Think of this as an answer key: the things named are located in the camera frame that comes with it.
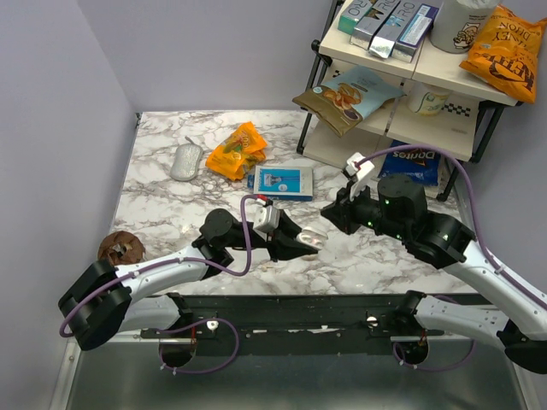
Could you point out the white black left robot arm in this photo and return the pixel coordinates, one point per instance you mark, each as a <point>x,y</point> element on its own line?
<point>107,299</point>

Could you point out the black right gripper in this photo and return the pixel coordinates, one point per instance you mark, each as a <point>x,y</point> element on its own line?
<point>341,213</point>

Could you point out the white yellow cup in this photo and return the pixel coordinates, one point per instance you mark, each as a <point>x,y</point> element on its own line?
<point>426,100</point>

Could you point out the brown paper cupcake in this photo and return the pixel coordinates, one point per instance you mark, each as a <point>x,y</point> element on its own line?
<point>121,248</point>

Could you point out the black beige shelf rack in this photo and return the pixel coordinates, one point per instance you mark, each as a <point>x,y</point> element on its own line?
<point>463,127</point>

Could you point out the silver ro box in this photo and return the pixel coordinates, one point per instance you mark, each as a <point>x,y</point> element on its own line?
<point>384,40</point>
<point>371,22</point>

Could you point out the white earbud charging case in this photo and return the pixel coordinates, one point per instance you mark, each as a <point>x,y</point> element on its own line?
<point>312,237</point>

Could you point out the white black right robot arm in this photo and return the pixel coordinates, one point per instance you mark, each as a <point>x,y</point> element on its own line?
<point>516,324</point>

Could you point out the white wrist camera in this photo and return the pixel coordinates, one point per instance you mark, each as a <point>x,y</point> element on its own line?
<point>266,219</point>
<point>358,170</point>

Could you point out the orange candy bag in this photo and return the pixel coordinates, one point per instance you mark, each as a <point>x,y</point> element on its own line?
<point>241,151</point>

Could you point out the green RO box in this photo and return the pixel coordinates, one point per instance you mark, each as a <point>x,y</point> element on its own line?
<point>352,15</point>

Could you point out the blue Harry's razor box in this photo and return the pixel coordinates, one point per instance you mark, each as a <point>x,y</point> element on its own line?
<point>282,183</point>

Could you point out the white popcorn tub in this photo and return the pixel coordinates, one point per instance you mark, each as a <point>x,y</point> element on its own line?
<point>458,22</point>

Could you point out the silver RO box middle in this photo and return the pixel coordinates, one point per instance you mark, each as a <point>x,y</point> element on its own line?
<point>384,40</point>

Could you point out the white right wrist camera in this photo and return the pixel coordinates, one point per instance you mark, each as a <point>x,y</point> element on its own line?
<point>358,170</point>

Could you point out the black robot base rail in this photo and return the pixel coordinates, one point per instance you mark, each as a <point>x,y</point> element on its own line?
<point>291,325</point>

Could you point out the silver RO box left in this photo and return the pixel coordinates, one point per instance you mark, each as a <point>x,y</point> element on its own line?
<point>371,22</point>

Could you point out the grey glitter pouch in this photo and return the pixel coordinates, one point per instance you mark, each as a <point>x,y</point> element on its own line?
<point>186,161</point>

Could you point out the purple blue box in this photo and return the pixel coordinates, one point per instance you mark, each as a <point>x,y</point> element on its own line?
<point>411,37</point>

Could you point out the orange honey dijon chips bag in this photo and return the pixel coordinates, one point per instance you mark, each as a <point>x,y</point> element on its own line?
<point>505,54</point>

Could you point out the blue gold chips bag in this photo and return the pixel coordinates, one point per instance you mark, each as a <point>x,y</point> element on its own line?
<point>345,101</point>

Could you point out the blue Doritos bag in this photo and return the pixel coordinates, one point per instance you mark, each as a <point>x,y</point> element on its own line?
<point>421,165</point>

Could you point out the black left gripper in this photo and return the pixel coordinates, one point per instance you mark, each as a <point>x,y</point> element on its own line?
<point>279,244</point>

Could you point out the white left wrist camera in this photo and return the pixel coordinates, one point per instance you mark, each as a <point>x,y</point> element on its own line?
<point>266,219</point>

